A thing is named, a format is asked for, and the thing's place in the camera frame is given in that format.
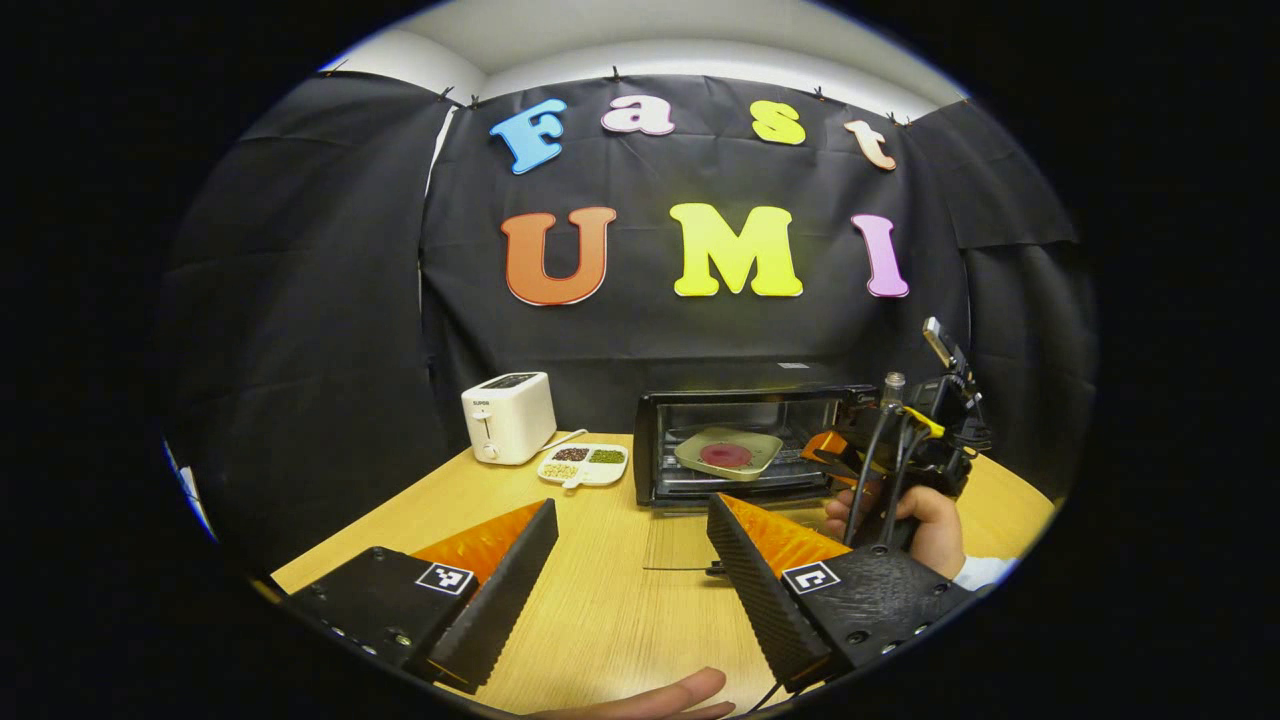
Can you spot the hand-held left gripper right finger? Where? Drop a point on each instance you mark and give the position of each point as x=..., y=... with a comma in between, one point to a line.
x=760, y=600

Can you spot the black electric oven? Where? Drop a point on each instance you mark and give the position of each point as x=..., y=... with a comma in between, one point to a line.
x=660, y=440

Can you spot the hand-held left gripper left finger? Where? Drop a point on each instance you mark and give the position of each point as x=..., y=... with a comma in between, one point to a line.
x=510, y=590

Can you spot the white divided grain dish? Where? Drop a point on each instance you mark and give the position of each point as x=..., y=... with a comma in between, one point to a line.
x=583, y=467

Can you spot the cream square plate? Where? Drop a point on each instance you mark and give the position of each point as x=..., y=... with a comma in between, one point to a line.
x=700, y=455

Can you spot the black backdrop cloth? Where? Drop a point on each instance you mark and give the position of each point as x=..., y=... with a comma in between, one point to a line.
x=300, y=350

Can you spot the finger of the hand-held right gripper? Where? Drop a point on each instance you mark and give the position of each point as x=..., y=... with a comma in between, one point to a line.
x=832, y=452

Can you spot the white toaster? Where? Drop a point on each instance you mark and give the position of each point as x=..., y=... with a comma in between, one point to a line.
x=510, y=420

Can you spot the round pink food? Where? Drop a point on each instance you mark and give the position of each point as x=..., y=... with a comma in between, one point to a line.
x=727, y=456

